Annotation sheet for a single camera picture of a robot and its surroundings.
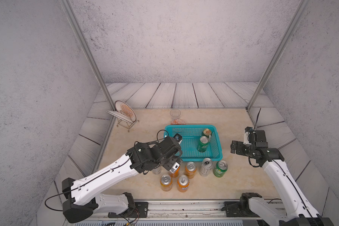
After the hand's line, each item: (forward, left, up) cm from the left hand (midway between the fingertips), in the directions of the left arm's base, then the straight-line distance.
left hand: (173, 157), depth 67 cm
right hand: (+9, -38, -7) cm, 39 cm away
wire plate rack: (+35, +34, -18) cm, 52 cm away
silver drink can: (+2, +10, -20) cm, 23 cm away
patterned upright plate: (+45, +36, -11) cm, 59 cm away
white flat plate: (+32, +33, -5) cm, 46 cm away
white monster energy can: (-1, -17, -11) cm, 20 cm away
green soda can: (+15, -18, -14) cm, 28 cm away
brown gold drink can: (+22, -22, -12) cm, 33 cm away
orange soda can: (-1, -1, -21) cm, 21 cm away
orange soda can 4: (-7, -5, -13) cm, 16 cm away
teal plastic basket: (+23, -12, -15) cm, 30 cm away
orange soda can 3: (-7, +4, -14) cm, 16 cm away
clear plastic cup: (+47, -2, -21) cm, 52 cm away
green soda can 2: (0, -26, -13) cm, 29 cm away
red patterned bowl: (+39, -4, -20) cm, 44 cm away
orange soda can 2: (-1, -9, -14) cm, 17 cm away
